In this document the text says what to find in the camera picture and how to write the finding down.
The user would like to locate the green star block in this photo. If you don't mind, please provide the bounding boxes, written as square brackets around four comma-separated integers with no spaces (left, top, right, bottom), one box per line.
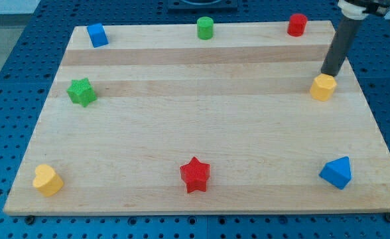
[66,78,97,107]

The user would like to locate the yellow heart block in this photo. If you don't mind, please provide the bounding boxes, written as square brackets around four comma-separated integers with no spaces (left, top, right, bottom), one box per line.
[32,164,64,197]

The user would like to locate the green cylinder block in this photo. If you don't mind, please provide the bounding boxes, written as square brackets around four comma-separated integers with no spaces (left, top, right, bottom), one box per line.
[196,17,214,40]

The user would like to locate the yellow hexagon block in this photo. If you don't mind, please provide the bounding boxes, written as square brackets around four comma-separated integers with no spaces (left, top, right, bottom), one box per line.
[310,74,337,102]

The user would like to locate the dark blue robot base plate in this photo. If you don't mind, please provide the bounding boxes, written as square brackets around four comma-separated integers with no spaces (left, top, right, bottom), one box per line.
[164,0,238,11]

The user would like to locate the blue triangle block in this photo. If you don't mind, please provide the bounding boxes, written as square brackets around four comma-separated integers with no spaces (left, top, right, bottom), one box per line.
[319,156,352,190]

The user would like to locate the blue cube block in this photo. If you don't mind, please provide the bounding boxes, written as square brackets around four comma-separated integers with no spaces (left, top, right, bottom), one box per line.
[86,23,109,48]

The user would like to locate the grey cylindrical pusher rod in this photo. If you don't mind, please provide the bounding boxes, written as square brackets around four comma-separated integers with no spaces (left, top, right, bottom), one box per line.
[320,15,363,76]

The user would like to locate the red star block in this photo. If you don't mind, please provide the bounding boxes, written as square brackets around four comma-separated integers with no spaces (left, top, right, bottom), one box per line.
[180,157,210,193]

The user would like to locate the red cylinder block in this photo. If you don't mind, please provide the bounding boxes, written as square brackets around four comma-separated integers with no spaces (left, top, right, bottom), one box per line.
[287,13,308,37]

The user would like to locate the wooden board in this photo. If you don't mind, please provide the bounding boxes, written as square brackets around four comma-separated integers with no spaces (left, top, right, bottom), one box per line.
[4,21,390,216]

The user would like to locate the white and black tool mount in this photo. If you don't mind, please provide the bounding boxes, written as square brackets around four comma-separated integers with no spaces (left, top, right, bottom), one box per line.
[337,0,390,20]

